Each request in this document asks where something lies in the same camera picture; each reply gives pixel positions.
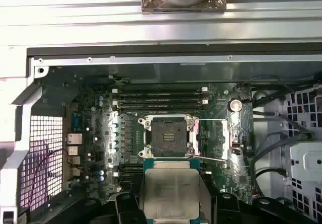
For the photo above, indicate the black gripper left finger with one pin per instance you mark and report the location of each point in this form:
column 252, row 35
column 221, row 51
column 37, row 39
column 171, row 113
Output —
column 125, row 209

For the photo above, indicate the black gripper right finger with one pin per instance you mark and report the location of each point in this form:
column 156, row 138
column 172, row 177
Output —
column 226, row 209

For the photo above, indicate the silver CPU green edge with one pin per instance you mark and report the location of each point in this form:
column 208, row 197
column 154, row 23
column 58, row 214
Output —
column 173, row 193

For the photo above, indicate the metal socket cover frame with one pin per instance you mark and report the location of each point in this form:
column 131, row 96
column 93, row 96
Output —
column 225, row 138

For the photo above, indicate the black RAM slot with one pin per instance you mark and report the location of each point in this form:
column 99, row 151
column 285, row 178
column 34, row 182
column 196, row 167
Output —
column 161, row 102
column 161, row 96
column 124, row 174
column 130, row 163
column 130, row 168
column 161, row 90
column 123, row 180
column 161, row 108

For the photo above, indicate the silver port block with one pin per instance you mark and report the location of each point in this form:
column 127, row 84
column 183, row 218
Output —
column 73, row 150
column 74, row 138

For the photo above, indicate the silver drive cage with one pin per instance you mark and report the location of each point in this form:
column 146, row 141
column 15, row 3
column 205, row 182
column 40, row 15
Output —
column 302, row 163

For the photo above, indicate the blue port connector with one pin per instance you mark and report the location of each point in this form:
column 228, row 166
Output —
column 75, row 123

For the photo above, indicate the silver coin battery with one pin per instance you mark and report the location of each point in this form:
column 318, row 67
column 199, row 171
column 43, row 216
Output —
column 235, row 105

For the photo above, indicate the green motherboard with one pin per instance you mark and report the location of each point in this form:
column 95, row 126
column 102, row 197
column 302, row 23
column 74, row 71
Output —
column 219, row 100

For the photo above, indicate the black and silver PC case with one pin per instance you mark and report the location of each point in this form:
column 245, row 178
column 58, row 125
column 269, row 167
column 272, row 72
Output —
column 161, row 52

